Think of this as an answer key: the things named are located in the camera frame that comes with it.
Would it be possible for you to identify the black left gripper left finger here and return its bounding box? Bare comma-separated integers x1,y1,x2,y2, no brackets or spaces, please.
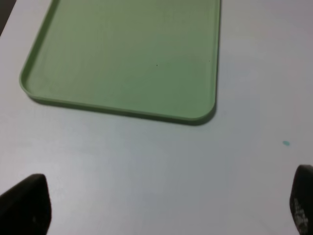
0,174,52,235

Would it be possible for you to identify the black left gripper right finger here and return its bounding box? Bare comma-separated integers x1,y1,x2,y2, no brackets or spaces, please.
290,164,313,235

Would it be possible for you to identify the green plastic tray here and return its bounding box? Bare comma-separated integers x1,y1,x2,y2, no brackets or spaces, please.
20,0,221,125

